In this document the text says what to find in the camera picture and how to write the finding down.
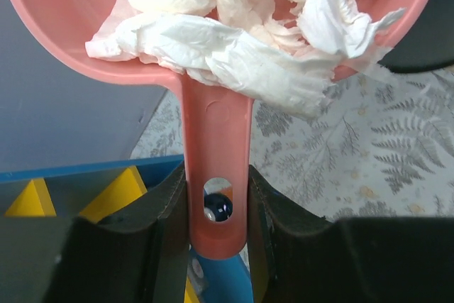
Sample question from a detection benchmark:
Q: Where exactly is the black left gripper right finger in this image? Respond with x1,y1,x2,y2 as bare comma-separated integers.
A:
247,168,453,302

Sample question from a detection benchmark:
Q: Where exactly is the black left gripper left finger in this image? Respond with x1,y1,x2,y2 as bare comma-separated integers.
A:
1,166,189,302

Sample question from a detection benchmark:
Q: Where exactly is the pink dustpan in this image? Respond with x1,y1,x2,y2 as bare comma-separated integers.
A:
10,0,428,259

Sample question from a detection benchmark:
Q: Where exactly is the blue pink yellow shelf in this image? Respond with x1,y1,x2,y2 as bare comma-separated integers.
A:
1,155,253,302

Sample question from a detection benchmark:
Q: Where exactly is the brown small bottle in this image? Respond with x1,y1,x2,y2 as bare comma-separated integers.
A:
204,193,233,222

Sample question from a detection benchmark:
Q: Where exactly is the floral table mat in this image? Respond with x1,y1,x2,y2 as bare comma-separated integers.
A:
250,68,453,219

